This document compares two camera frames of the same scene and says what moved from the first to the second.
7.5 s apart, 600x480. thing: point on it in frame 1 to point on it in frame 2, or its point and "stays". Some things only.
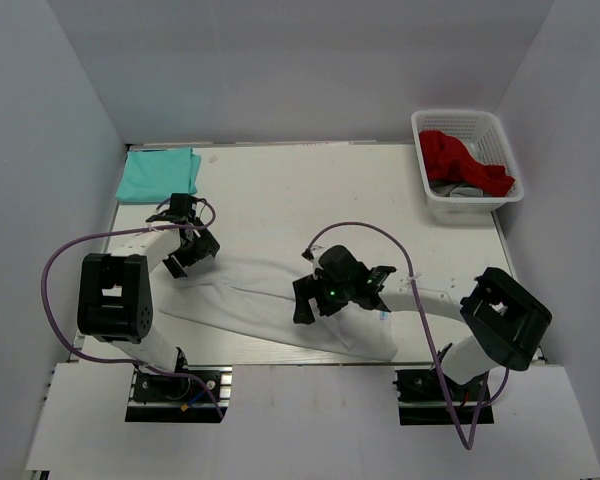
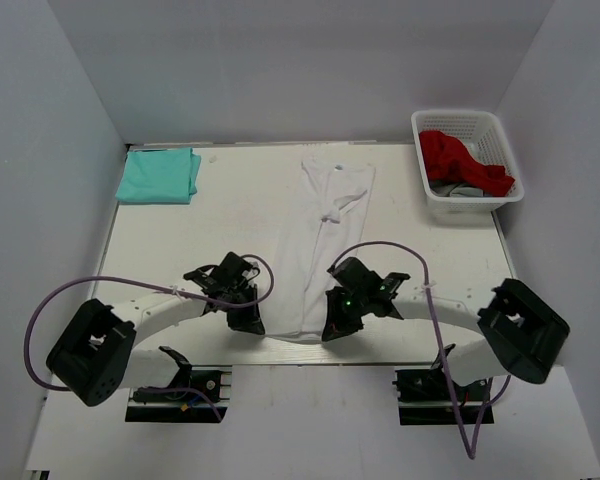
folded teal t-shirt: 152,175 stays
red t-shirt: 446,158 stays
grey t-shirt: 457,189 stays
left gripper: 205,245 to 251,321
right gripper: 308,288 to 337,325
